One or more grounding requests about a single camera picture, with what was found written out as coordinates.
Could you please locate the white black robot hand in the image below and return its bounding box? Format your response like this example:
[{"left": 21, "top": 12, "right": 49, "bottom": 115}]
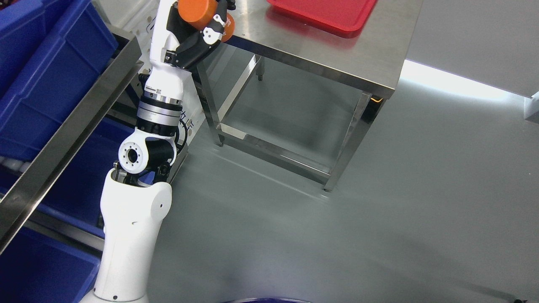
[{"left": 141, "top": 0, "right": 236, "bottom": 108}]

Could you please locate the orange cylindrical capacitor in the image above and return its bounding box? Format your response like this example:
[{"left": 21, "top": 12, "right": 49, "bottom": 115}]
[{"left": 178, "top": 0, "right": 235, "bottom": 42}]

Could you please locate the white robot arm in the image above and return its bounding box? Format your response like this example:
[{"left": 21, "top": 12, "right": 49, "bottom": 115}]
[{"left": 81, "top": 92, "right": 182, "bottom": 303}]

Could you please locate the large blue bin upper right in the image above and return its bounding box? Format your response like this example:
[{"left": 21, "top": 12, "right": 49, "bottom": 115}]
[{"left": 0, "top": 0, "right": 118, "bottom": 162}]

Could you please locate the red plastic tray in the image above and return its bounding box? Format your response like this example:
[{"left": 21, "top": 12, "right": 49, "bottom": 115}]
[{"left": 267, "top": 0, "right": 378, "bottom": 38}]

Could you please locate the blue bin lower right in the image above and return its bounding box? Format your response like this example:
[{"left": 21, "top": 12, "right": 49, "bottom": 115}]
[{"left": 36, "top": 118, "right": 133, "bottom": 238}]

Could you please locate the steel table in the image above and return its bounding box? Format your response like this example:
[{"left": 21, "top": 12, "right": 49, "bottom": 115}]
[{"left": 194, "top": 0, "right": 423, "bottom": 192}]

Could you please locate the blue bin lower middle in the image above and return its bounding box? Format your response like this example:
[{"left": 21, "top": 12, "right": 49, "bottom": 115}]
[{"left": 0, "top": 227, "right": 100, "bottom": 303}]

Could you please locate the steel shelf frame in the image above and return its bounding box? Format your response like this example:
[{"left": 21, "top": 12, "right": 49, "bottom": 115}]
[{"left": 1, "top": 25, "right": 141, "bottom": 252}]

